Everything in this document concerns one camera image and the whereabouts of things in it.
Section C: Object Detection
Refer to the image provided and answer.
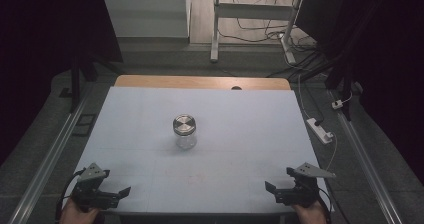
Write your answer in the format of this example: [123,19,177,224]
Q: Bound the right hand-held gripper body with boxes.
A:
[275,162,337,208]

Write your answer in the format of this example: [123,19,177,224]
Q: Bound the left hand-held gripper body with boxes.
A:
[70,162,121,212]

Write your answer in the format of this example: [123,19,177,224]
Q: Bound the clear glass jar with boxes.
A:
[173,130,198,151]

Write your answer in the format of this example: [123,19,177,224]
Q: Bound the round metal jar lid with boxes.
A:
[172,113,197,137]

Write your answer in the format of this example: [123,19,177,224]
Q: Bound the person's right hand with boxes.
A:
[292,199,329,224]

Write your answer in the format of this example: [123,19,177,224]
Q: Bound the person's left hand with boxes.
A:
[59,197,101,224]

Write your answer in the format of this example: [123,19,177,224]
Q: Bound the white power strip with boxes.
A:
[306,117,335,145]

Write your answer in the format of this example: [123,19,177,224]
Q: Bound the black floor plate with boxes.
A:
[71,113,98,138]

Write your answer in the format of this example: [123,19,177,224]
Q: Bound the pale blue table mat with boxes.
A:
[64,86,335,216]

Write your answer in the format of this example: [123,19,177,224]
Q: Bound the black metal stand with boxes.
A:
[59,48,116,114]

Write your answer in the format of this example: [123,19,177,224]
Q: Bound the wooden table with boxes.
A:
[113,74,292,91]

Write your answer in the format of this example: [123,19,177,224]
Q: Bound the dark curtain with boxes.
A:
[294,0,424,185]
[0,0,124,167]

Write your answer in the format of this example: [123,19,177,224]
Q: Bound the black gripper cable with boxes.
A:
[54,167,87,222]
[315,186,334,218]

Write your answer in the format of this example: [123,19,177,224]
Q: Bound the metal floor rail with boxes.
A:
[327,89,405,224]
[7,83,95,224]

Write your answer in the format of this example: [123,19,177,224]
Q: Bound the thin white cable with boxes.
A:
[297,74,354,172]

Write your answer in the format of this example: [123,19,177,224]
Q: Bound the black floor cables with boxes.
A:
[218,0,334,83]

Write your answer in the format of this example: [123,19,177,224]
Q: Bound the white desk frame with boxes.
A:
[209,0,305,65]

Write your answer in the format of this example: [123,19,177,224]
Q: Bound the white wall panel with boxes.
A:
[100,0,192,39]

